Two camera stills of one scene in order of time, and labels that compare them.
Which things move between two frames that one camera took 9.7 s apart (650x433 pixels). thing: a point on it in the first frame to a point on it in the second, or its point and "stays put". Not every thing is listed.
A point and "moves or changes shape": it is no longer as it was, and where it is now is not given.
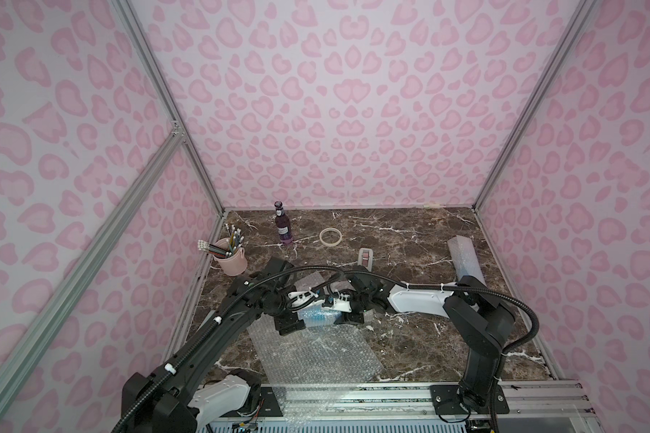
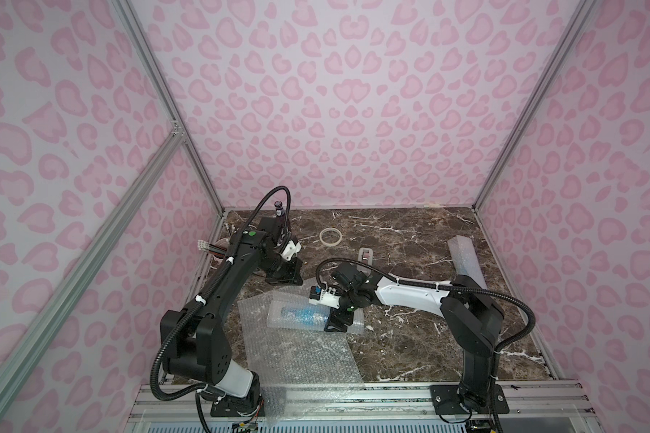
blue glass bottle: (314, 316) stays put
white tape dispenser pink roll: (366, 257) stays put
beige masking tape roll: (330, 229) stays put
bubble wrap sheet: (317, 280) moves or changes shape
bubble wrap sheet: (465, 258) stays put
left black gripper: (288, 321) to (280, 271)
